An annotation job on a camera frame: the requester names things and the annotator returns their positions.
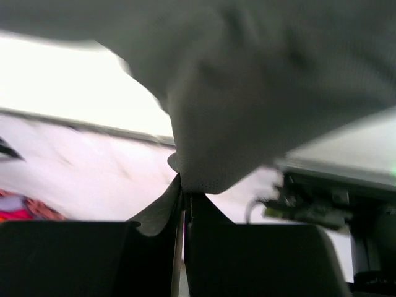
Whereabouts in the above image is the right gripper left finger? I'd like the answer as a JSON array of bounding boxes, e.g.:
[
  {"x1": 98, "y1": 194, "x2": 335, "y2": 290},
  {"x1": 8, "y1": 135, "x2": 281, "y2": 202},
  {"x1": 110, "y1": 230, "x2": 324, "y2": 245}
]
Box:
[{"x1": 1, "y1": 178, "x2": 183, "y2": 296}]

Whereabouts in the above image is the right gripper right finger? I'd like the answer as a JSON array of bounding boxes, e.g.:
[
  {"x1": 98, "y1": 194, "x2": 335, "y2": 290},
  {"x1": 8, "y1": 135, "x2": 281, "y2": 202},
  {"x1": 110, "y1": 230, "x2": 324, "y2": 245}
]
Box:
[{"x1": 184, "y1": 194, "x2": 350, "y2": 296}]

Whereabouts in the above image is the dark grey t-shirt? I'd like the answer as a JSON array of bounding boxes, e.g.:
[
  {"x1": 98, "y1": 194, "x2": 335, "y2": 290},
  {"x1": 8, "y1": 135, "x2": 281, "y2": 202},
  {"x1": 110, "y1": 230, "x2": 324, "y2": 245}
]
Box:
[{"x1": 0, "y1": 0, "x2": 396, "y2": 238}]

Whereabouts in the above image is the folded red t-shirt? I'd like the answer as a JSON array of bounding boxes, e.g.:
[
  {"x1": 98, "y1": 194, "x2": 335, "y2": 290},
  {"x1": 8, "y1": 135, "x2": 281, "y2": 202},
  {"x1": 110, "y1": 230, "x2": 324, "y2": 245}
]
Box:
[{"x1": 1, "y1": 189, "x2": 67, "y2": 222}]

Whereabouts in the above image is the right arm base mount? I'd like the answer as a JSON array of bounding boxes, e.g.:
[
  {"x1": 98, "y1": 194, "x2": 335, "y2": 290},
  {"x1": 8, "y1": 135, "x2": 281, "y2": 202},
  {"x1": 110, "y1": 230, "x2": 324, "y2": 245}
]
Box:
[{"x1": 245, "y1": 159, "x2": 395, "y2": 285}]

